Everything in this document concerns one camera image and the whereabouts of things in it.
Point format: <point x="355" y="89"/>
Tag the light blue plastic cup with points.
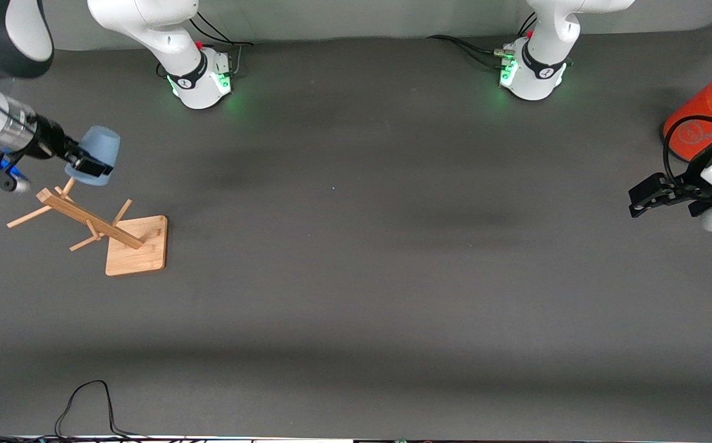
<point x="101" y="144"/>

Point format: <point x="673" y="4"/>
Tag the wooden mug rack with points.
<point x="134" y="246"/>

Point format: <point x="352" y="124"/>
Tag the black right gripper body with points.
<point x="53" y="139"/>

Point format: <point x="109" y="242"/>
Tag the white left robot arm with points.
<point x="543" y="58"/>

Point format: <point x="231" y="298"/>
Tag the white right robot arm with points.
<point x="162" y="34"/>

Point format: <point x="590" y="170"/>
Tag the orange can with grey lid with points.
<point x="697" y="117"/>

